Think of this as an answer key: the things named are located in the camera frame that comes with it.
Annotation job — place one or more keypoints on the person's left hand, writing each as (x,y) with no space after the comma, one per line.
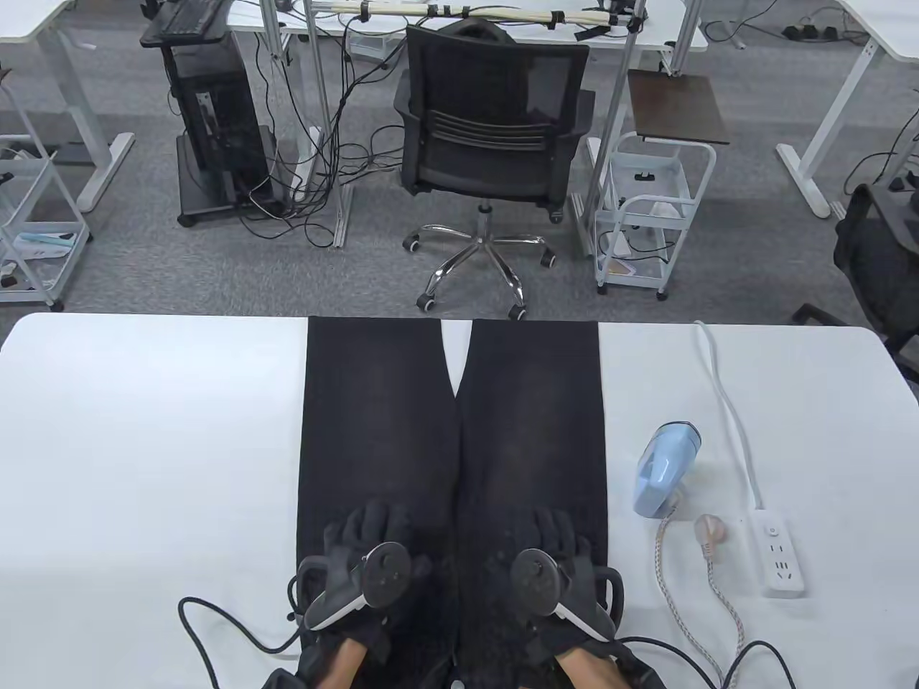
(380,520)

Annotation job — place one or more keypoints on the person's right hand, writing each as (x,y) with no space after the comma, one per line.
(549,527)

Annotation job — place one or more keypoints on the white and black controller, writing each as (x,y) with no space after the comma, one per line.
(388,574)
(535,578)

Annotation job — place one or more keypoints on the black trousers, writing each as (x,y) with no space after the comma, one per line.
(380,416)

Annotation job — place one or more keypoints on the light blue electric iron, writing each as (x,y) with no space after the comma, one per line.
(660,474)

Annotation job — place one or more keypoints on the person's right forearm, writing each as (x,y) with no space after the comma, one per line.
(585,671)

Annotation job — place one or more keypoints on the person's left forearm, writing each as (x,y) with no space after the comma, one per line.
(344,664)

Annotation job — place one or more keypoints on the white power strip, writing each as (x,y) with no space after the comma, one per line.
(779,560)

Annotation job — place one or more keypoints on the white table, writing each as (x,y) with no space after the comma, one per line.
(143,445)

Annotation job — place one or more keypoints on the black mesh office chair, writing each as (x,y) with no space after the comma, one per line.
(488,143)

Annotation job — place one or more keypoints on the black padded chair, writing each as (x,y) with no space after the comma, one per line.
(879,265)

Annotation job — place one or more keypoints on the black computer tower on stand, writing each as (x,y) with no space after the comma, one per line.
(219,122)

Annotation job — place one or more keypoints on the teal flat tool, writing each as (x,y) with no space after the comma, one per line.
(47,239)

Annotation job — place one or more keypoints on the dark brown board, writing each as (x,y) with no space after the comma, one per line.
(675,108)

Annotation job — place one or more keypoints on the white desk with white legs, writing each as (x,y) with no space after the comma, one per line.
(840,108)
(68,79)

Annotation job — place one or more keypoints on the black keyboard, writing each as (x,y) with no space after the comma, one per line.
(188,16)

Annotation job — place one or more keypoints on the black floor power strip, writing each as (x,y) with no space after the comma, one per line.
(811,31)

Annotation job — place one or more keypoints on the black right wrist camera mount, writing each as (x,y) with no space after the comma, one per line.
(639,675)

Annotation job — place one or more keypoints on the white desk with aluminium frame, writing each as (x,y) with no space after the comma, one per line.
(646,29)

